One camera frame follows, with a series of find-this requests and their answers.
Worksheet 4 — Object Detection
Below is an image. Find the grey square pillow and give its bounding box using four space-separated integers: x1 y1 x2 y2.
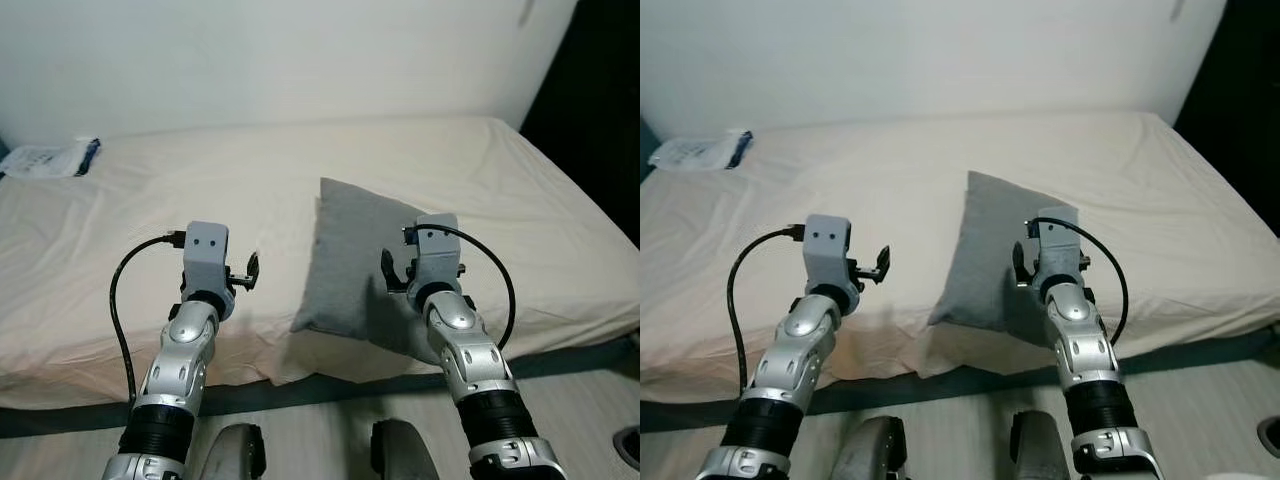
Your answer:
291 178 441 363
928 171 1081 349

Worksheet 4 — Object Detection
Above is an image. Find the bed with cream sheet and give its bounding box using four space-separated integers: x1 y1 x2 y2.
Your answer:
640 110 1280 433
0 115 641 437

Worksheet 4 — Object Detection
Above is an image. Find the grey right robot leg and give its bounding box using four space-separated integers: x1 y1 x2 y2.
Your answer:
371 419 443 480
1009 410 1077 480

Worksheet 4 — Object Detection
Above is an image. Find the grey robot leg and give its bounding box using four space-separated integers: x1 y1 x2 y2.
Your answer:
371 419 443 480
833 415 908 480
195 423 267 480
1009 410 1077 480

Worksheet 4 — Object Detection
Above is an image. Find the grey left robot leg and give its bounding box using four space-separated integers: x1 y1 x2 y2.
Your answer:
195 423 267 480
833 415 908 480

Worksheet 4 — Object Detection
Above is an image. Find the white and blue plastic packet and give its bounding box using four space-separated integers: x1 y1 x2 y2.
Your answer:
0 137 102 181
648 130 754 171

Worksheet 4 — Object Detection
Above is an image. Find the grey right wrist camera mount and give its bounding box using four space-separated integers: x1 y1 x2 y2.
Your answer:
1033 206 1088 283
412 213 465 289

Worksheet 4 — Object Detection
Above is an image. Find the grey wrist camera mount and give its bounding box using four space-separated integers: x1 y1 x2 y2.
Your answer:
412 213 465 289
803 214 857 293
1033 206 1088 283
183 221 234 293

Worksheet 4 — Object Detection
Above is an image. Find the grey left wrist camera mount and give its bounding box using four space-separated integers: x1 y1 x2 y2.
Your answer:
803 214 857 293
183 221 234 293

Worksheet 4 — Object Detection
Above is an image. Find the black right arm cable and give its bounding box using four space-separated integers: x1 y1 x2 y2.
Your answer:
1024 216 1130 347
402 224 517 353

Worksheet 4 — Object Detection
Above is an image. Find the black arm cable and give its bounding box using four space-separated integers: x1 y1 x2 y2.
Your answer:
727 225 807 397
402 224 517 353
109 231 188 407
1024 216 1130 347

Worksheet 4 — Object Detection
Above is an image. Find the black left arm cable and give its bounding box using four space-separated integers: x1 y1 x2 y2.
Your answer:
727 225 807 397
109 231 188 407

